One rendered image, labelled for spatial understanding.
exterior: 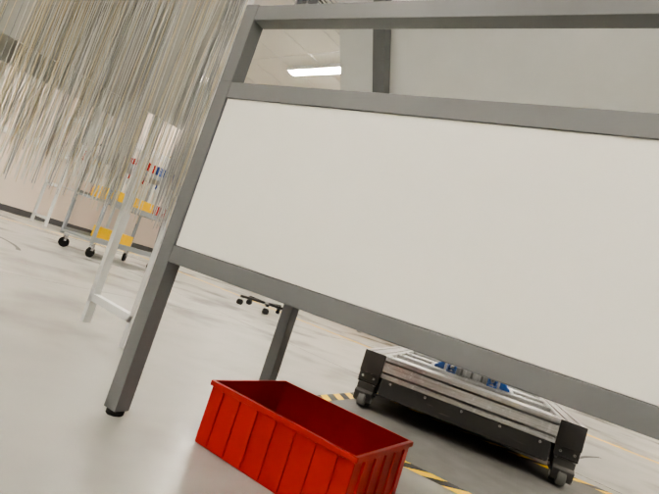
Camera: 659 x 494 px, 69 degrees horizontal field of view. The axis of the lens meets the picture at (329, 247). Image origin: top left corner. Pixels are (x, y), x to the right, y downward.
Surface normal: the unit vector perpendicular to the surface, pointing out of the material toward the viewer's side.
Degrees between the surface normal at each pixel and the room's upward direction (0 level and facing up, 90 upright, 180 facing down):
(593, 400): 90
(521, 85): 126
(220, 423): 90
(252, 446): 90
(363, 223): 90
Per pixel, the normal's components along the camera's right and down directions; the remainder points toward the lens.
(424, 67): -0.55, 0.38
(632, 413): -0.46, -0.22
